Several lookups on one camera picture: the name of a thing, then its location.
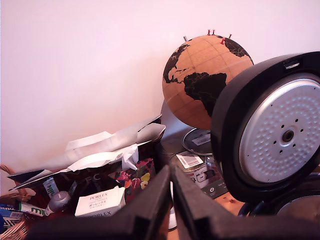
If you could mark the printed cardboard product box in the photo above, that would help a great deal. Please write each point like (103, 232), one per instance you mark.
(200, 176)

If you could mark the floral patterned bag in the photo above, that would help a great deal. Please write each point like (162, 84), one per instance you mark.
(140, 178)

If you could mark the blue cardboard box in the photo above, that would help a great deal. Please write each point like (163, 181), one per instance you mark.
(7, 212)

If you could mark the white Porlex box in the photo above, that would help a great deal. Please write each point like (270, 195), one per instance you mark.
(100, 201)

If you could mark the black rice cooker lid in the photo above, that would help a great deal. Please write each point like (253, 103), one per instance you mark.
(225, 125)

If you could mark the black rice cooker body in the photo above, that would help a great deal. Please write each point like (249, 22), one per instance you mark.
(262, 208)

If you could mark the grey round-capped bottle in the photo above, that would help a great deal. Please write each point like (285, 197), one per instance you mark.
(58, 200)

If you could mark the cork globe with black continents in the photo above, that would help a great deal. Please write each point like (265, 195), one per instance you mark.
(200, 62)

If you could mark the green and white tube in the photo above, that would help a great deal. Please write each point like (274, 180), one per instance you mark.
(51, 187)
(32, 209)

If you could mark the white tissue paper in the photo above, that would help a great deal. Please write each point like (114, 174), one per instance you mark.
(130, 157)

